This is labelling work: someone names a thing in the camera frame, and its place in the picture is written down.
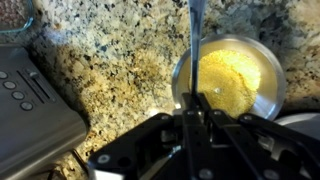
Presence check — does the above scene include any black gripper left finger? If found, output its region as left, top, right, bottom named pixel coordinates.
left=86, top=92, right=222, bottom=180

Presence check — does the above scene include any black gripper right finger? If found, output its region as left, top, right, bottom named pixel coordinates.
left=195, top=92, right=320, bottom=180

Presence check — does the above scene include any silver metal spoon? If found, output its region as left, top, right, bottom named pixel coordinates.
left=187, top=0, right=208, bottom=96

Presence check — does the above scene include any large steel bowl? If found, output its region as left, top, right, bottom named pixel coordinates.
left=170, top=33, right=287, bottom=122

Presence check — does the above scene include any yellow powder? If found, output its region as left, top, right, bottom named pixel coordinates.
left=198, top=49, right=262, bottom=120

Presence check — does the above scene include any white saucer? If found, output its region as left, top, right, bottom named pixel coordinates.
left=273, top=112, right=320, bottom=142

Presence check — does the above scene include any stainless steel toaster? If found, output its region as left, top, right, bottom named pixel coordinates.
left=0, top=43, right=90, bottom=180

